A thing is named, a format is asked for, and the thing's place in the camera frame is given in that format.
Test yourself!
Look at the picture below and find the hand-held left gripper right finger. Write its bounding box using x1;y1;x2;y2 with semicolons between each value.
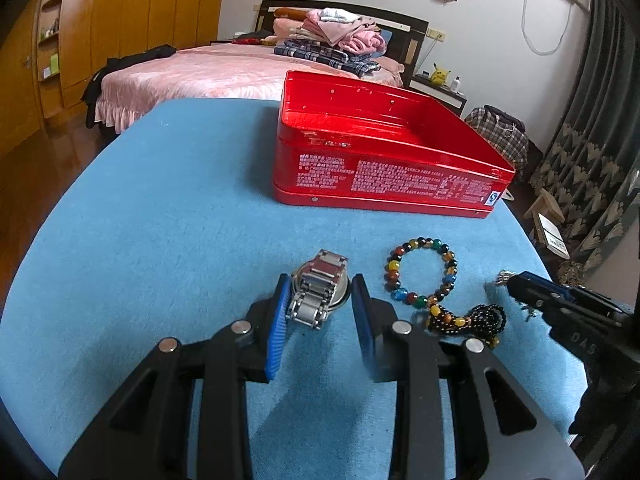
350;274;586;480

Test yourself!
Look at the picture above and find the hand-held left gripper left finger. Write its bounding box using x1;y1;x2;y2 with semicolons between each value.
57;274;294;480

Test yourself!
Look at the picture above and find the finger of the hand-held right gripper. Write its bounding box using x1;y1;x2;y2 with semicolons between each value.
507;271;632;317
510;285;608;333

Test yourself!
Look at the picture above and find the silver metal wristwatch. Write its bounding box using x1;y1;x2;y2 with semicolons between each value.
285;249;351;332

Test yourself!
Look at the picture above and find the silver chain bracelet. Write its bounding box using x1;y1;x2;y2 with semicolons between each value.
484;269;539;322

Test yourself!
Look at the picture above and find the red tin box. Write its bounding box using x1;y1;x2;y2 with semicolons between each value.
272;71;516;220

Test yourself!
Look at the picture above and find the white flat box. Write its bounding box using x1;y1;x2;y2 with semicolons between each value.
532;212;571;259

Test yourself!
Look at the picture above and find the small wooden stool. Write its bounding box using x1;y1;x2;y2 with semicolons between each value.
524;192;566;224

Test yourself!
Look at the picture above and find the dark green patterned curtain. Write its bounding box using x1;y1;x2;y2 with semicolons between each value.
520;0;640;286

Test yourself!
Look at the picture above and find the plaid bag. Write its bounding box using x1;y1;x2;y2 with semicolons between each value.
464;104;530;182

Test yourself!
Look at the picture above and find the dark nightstand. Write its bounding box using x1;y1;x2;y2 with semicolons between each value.
409;73;469;117

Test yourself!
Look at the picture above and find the bed with pink cover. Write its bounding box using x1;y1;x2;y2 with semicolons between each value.
95;40;406;134

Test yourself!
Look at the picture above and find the folded plaid blanket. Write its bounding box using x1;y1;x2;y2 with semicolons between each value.
273;40;381;79

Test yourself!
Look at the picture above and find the pile of pink clothes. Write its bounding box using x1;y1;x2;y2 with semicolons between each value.
272;7;389;57

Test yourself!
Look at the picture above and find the dark wooden headboard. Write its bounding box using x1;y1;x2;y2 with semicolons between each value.
257;0;430;89

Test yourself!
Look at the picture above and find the dark red cloth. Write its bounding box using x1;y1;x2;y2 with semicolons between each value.
232;30;276;45

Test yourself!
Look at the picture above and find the black jacket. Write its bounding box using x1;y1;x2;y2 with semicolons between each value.
81;45;178;129

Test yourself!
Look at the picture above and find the wooden wardrobe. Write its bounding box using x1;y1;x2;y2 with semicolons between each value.
0;0;231;157

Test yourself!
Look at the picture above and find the multicolour bead bracelet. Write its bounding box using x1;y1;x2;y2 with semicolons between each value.
384;237;460;307

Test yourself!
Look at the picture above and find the dark bead bracelet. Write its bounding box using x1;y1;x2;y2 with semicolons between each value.
425;302;509;351

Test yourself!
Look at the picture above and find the white power cable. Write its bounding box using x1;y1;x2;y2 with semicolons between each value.
522;0;574;55

